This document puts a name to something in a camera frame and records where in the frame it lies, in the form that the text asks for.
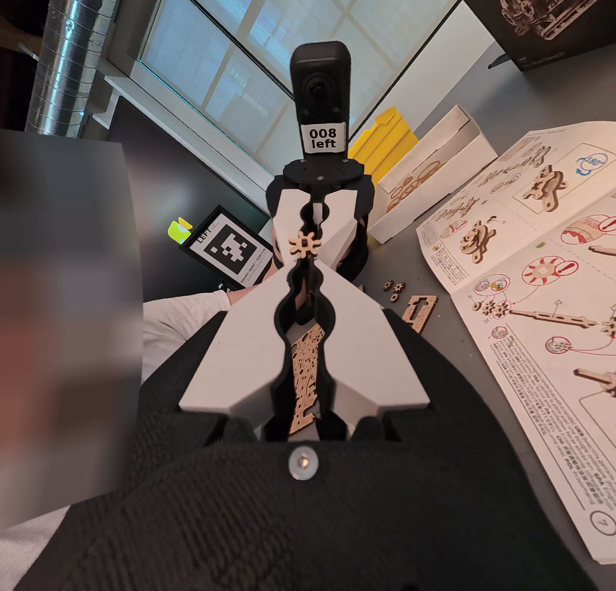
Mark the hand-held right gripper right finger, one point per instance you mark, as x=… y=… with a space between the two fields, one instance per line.
x=375 y=360

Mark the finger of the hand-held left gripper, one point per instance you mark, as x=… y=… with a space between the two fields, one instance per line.
x=341 y=220
x=286 y=215

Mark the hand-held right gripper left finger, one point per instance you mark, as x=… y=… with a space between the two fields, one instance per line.
x=231 y=360

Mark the person's left forearm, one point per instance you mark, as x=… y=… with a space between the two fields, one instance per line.
x=236 y=296

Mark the wooden cutout parts sheet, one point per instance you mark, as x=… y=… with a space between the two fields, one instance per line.
x=305 y=374

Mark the black model kit box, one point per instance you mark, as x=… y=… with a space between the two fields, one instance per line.
x=553 y=32

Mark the person's left hand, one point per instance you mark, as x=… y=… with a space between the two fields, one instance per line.
x=304 y=298

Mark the flat slotted wooden part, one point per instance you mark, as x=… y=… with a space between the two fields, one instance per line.
x=418 y=314

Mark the black framed marker sign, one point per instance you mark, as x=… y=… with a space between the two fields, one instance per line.
x=231 y=251

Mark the pile of rubber bands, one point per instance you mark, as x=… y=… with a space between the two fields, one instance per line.
x=404 y=191

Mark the large paned window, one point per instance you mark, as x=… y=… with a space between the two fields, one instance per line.
x=288 y=23

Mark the white cardboard tray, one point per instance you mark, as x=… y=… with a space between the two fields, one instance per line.
x=423 y=215

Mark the yellow plastic bin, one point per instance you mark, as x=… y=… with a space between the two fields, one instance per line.
x=385 y=143

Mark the printed instruction booklet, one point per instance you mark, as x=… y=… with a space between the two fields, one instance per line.
x=529 y=360

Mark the black flat strip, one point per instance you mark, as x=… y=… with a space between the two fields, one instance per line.
x=498 y=61

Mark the yellow camera icon sticker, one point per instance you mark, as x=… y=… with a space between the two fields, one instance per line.
x=179 y=230

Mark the large black wall screen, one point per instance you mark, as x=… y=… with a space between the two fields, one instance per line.
x=144 y=167

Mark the silver ventilation duct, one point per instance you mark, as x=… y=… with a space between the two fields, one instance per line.
x=72 y=47

